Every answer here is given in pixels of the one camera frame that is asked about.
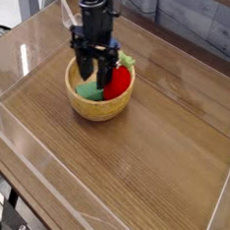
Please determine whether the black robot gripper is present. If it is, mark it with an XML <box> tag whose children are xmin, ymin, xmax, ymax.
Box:
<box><xmin>70</xmin><ymin>0</ymin><xmax>120</xmax><ymax>89</ymax></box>

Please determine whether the red plush strawberry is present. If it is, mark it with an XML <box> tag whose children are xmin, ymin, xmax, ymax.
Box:
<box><xmin>103</xmin><ymin>50</ymin><xmax>136</xmax><ymax>100</ymax></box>

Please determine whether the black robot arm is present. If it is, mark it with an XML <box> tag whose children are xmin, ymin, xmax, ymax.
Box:
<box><xmin>70</xmin><ymin>0</ymin><xmax>121</xmax><ymax>89</ymax></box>

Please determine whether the green rectangular block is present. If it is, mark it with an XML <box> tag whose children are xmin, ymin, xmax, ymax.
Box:
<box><xmin>75</xmin><ymin>82</ymin><xmax>104</xmax><ymax>101</ymax></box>

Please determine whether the light wooden bowl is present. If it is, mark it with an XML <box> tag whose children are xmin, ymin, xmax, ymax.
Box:
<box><xmin>65</xmin><ymin>50</ymin><xmax>136</xmax><ymax>122</ymax></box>

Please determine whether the clear acrylic tray enclosure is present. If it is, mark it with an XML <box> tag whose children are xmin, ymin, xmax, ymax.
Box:
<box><xmin>0</xmin><ymin>3</ymin><xmax>230</xmax><ymax>230</ymax></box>

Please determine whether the black bracket with cable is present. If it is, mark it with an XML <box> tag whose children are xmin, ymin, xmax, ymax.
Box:
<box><xmin>0</xmin><ymin>199</ymin><xmax>38</xmax><ymax>230</ymax></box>

